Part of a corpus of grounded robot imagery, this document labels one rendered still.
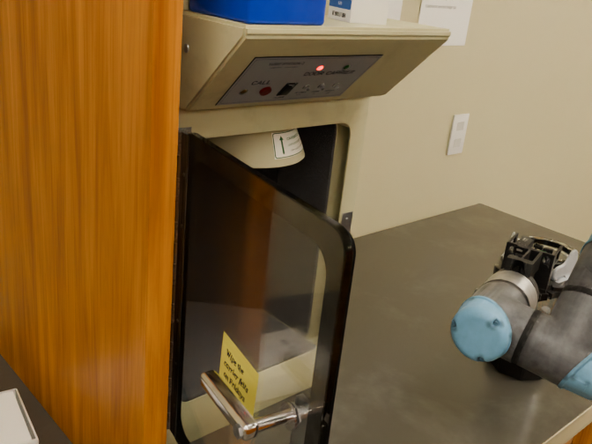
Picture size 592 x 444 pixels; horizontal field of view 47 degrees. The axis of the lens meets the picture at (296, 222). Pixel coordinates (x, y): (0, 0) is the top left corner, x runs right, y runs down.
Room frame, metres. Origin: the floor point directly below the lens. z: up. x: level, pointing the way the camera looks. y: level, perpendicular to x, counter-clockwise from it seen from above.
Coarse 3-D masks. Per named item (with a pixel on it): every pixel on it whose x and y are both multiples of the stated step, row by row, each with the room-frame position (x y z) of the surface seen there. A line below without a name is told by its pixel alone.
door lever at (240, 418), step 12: (204, 372) 0.53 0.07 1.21; (216, 372) 0.53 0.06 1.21; (204, 384) 0.52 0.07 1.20; (216, 384) 0.51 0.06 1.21; (216, 396) 0.50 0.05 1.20; (228, 396) 0.50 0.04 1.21; (228, 408) 0.48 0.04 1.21; (240, 408) 0.48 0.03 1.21; (288, 408) 0.49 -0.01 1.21; (228, 420) 0.48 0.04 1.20; (240, 420) 0.47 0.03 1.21; (252, 420) 0.47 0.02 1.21; (264, 420) 0.47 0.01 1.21; (276, 420) 0.48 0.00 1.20; (288, 420) 0.48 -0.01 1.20; (240, 432) 0.46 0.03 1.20; (252, 432) 0.46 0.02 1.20
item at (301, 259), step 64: (192, 192) 0.68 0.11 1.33; (256, 192) 0.57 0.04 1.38; (192, 256) 0.67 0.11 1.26; (256, 256) 0.56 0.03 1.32; (320, 256) 0.48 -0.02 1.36; (192, 320) 0.66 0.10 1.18; (256, 320) 0.55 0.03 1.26; (320, 320) 0.47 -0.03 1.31; (192, 384) 0.66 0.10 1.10; (320, 384) 0.46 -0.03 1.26
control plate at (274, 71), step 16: (256, 64) 0.68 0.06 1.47; (272, 64) 0.70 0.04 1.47; (288, 64) 0.71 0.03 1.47; (304, 64) 0.73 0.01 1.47; (320, 64) 0.75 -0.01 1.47; (336, 64) 0.77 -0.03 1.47; (352, 64) 0.79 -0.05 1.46; (368, 64) 0.81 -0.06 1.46; (240, 80) 0.69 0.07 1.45; (256, 80) 0.71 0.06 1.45; (272, 80) 0.73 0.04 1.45; (288, 80) 0.74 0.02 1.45; (304, 80) 0.76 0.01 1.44; (320, 80) 0.78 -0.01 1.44; (336, 80) 0.80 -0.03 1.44; (352, 80) 0.82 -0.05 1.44; (224, 96) 0.71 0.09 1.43; (240, 96) 0.72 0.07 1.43; (256, 96) 0.74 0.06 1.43; (272, 96) 0.76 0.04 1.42; (288, 96) 0.78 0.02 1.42; (304, 96) 0.80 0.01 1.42; (320, 96) 0.82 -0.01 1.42
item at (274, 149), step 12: (264, 132) 0.85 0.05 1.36; (276, 132) 0.86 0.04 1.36; (288, 132) 0.88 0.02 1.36; (216, 144) 0.84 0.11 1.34; (228, 144) 0.83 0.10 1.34; (240, 144) 0.84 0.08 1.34; (252, 144) 0.84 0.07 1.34; (264, 144) 0.84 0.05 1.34; (276, 144) 0.85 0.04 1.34; (288, 144) 0.87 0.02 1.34; (300, 144) 0.90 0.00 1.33; (240, 156) 0.83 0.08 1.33; (252, 156) 0.83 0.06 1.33; (264, 156) 0.84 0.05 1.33; (276, 156) 0.85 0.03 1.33; (288, 156) 0.86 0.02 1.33; (300, 156) 0.89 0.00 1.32
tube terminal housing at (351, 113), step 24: (192, 120) 0.73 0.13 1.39; (216, 120) 0.76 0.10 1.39; (240, 120) 0.78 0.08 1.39; (264, 120) 0.81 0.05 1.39; (288, 120) 0.83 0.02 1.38; (312, 120) 0.86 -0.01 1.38; (336, 120) 0.89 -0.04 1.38; (360, 120) 0.93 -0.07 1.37; (336, 144) 0.94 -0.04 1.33; (360, 144) 0.93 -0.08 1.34; (336, 168) 0.94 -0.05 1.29; (336, 192) 0.95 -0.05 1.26; (336, 216) 0.95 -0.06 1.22; (168, 432) 0.72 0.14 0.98
